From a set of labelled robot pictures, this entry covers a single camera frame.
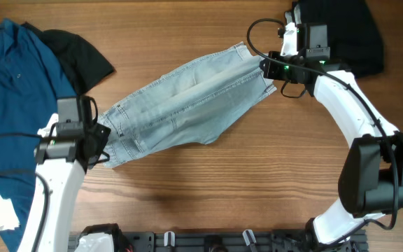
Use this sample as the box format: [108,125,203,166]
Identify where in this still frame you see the light blue denim shorts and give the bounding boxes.
[99,43,276,168]

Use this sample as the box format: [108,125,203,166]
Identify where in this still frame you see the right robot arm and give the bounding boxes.
[260,22,403,251]

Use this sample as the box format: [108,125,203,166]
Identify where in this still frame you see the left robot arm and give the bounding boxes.
[18,96,111,251]

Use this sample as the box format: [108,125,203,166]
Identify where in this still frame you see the folded black clothes pile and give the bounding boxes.
[284,0,384,78]

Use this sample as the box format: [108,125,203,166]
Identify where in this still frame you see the black garment under shirt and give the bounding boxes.
[22,22,115,95]

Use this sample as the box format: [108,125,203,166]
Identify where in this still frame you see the dark blue polo shirt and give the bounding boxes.
[0,19,75,251]

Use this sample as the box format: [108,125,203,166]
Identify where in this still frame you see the left white rail clip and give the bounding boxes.
[164,231,176,247]

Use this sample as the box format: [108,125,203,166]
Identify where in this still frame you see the white rail clip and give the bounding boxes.
[164,231,176,247]
[242,230,257,252]

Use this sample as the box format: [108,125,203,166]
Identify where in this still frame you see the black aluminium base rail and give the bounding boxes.
[124,230,369,252]

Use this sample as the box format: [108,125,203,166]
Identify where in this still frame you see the right white rail clip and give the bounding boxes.
[242,230,257,252]

